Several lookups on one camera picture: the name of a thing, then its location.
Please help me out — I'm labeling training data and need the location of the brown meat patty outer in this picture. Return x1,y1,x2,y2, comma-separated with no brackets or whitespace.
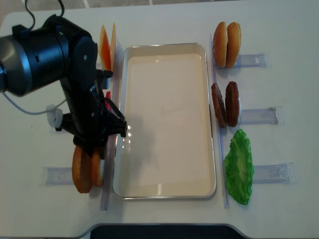
225,81,240,127

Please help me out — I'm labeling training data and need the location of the clear rail left bun holder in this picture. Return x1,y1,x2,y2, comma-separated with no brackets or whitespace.
41,167,74,186

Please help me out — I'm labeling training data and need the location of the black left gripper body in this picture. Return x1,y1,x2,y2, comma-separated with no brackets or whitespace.
60,70,113,153

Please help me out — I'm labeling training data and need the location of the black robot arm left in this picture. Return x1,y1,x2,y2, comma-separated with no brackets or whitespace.
0,15,127,154

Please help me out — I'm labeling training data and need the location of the clear rail right bun holder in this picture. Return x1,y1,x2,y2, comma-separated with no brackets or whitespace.
234,53,272,68

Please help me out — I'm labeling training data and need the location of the brown meat patty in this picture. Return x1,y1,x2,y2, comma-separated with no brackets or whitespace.
211,83,227,128
225,81,240,127

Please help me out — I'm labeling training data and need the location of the black monitor edge bottom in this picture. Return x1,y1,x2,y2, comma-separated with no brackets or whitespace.
90,225,243,239

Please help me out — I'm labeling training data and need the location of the clear rail lettuce holder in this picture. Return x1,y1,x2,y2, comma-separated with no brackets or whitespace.
253,162,297,184

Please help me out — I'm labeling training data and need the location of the clear long strip right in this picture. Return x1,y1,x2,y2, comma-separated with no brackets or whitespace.
210,34,229,209

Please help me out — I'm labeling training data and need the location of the clear long strip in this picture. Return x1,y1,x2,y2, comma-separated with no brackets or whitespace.
101,40,123,211
210,34,229,209

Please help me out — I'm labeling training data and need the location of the white cable with clip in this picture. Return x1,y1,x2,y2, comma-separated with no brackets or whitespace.
0,92,68,129

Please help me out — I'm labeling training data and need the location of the silver metal baking tray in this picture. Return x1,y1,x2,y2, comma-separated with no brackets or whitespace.
113,43,216,200

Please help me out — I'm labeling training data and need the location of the clear rail patty holder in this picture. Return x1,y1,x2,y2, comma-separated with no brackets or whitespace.
239,107,284,125

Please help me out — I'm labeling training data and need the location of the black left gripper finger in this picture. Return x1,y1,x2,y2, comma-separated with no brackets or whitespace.
101,98,128,137
82,135,111,159

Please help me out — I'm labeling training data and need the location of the clear long strip left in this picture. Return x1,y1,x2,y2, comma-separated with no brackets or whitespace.
101,40,123,211

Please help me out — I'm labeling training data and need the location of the green lettuce leaf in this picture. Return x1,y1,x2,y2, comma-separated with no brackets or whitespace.
224,129,254,205

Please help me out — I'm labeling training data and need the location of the clear rail bun holder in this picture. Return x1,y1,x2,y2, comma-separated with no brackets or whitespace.
234,53,272,68
41,167,74,186

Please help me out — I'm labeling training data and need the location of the brown meat patty inner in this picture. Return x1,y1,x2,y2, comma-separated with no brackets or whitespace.
211,83,227,128

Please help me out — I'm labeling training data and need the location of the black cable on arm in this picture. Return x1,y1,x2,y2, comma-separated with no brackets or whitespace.
24,0,64,30

